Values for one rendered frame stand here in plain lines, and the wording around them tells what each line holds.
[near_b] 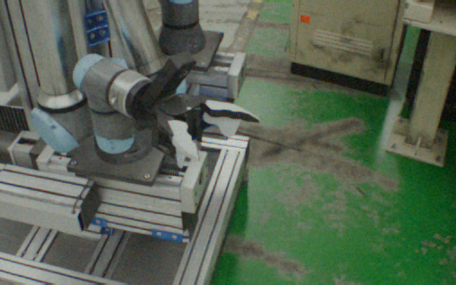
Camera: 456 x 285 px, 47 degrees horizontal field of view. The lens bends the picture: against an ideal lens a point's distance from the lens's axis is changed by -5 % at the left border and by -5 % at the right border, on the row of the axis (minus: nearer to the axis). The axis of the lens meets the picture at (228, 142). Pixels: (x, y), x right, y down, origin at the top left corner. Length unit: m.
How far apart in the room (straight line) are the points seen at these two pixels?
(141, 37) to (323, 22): 1.72
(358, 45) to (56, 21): 1.90
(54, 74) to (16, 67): 0.47
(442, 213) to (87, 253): 1.39
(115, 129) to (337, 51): 1.86
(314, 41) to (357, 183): 0.81
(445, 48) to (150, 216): 1.38
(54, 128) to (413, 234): 1.49
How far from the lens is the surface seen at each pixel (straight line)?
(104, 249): 1.79
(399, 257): 2.10
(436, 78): 2.34
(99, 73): 0.98
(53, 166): 1.44
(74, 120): 1.14
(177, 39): 1.66
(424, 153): 2.54
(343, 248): 2.08
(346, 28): 2.68
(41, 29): 1.05
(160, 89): 0.87
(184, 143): 0.80
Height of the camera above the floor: 1.60
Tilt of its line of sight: 41 degrees down
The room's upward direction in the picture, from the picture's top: straight up
